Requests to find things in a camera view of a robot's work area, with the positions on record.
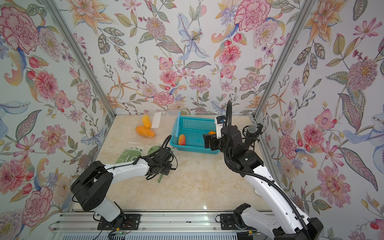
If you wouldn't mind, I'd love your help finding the large orange mango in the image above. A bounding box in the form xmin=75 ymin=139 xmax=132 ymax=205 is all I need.
xmin=136 ymin=126 xmax=156 ymax=138

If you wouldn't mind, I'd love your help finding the small yellow mango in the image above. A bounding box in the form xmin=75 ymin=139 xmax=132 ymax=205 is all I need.
xmin=142 ymin=115 xmax=152 ymax=129

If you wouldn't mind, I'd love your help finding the small red-yellow mango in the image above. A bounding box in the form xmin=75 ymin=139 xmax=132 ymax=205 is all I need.
xmin=178 ymin=134 xmax=187 ymax=146

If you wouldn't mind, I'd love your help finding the clear zip-top bag blue zipper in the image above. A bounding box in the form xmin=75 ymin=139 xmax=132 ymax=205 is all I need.
xmin=133 ymin=110 xmax=181 ymax=139

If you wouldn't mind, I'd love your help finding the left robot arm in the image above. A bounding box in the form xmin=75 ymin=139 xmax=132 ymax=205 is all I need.
xmin=71 ymin=147 xmax=177 ymax=226

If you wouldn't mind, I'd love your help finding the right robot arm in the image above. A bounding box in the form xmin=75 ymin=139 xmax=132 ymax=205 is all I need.
xmin=203 ymin=124 xmax=324 ymax=240

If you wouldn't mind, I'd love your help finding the teal plastic basket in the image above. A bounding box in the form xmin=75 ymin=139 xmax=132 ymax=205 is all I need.
xmin=171 ymin=116 xmax=220 ymax=155

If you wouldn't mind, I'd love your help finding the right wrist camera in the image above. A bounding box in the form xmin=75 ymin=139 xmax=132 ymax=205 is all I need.
xmin=216 ymin=116 xmax=226 ymax=139

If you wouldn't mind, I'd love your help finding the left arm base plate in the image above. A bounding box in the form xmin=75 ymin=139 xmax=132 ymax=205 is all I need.
xmin=97 ymin=214 xmax=141 ymax=231

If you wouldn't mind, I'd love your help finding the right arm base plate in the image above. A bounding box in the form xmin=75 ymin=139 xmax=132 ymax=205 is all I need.
xmin=215 ymin=214 xmax=256 ymax=231

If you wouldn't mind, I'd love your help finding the aluminium rail front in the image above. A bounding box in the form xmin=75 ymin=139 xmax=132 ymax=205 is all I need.
xmin=49 ymin=211 xmax=307 ymax=234

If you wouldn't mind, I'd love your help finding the right aluminium corner post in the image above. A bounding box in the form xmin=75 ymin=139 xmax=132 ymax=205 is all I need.
xmin=253 ymin=1 xmax=314 ymax=121

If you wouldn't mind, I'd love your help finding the aluminium corner post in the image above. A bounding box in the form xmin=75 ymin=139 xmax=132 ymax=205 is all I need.
xmin=42 ymin=0 xmax=116 ymax=121
xmin=253 ymin=1 xmax=314 ymax=121

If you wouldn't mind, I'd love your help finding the left aluminium corner post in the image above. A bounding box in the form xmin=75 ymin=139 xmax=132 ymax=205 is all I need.
xmin=42 ymin=0 xmax=116 ymax=121

